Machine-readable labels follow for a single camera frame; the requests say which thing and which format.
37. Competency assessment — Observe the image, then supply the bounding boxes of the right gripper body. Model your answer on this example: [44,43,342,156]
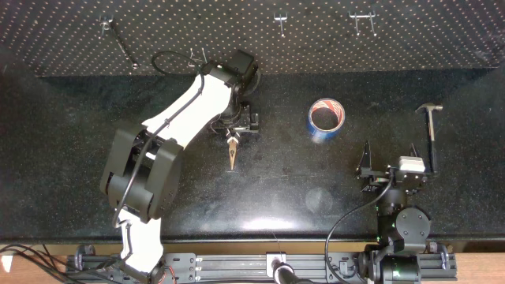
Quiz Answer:
[357,167,430,195]

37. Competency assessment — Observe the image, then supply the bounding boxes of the hammer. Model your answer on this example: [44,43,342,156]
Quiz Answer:
[414,103,444,174]

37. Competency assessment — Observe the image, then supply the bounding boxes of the roll of blue tape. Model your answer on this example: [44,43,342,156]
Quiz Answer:
[307,97,346,144]

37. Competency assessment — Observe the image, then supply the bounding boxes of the pliers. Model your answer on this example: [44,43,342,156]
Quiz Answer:
[226,129,241,171]

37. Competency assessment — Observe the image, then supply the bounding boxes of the black pegboard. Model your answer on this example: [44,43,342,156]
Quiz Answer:
[0,0,505,78]

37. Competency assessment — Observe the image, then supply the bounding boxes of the wrench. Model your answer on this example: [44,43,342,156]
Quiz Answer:
[100,21,140,70]

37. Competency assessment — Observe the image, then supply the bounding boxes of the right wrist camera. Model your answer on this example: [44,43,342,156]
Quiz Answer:
[397,155,427,174]

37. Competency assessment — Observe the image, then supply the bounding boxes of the mounting rail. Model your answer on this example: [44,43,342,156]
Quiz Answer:
[65,243,458,284]

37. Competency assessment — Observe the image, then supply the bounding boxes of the bundle of black wires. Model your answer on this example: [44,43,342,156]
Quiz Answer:
[0,243,80,284]

